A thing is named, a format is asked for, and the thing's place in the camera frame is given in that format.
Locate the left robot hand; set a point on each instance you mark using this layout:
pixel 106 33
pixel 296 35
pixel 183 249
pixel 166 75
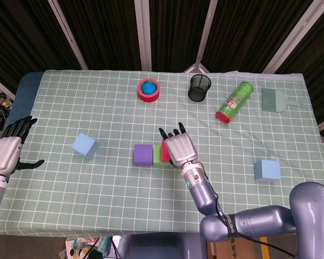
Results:
pixel 4 153

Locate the blue ball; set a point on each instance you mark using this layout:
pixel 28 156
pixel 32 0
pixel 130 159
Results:
pixel 148 88

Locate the green foam cube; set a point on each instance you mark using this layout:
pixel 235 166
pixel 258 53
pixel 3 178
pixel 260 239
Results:
pixel 157 155

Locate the colourful printed bag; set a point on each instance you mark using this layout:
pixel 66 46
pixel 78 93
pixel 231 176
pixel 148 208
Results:
pixel 81 246

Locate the light blue foam cube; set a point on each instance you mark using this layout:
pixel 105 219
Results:
pixel 83 145
pixel 267 170

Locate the green chips can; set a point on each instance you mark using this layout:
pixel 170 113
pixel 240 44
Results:
pixel 236 101

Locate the black mesh pen holder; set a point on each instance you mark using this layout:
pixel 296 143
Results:
pixel 198 94

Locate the purple foam cube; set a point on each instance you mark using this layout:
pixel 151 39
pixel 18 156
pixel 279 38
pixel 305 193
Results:
pixel 143 155

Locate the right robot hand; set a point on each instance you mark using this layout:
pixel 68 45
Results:
pixel 182 149

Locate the red tape roll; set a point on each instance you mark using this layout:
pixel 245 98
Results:
pixel 148 98

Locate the pink foam cube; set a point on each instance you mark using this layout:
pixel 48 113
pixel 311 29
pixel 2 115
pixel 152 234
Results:
pixel 165 153

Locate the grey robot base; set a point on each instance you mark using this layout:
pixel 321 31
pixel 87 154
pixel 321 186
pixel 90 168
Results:
pixel 162 246

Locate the green checkered tablecloth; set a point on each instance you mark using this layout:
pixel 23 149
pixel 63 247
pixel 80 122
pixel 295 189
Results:
pixel 97 194

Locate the brown cardboard box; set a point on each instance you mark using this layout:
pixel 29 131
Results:
pixel 232 251

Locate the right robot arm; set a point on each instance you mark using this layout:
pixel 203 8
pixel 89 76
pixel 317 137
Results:
pixel 205 199

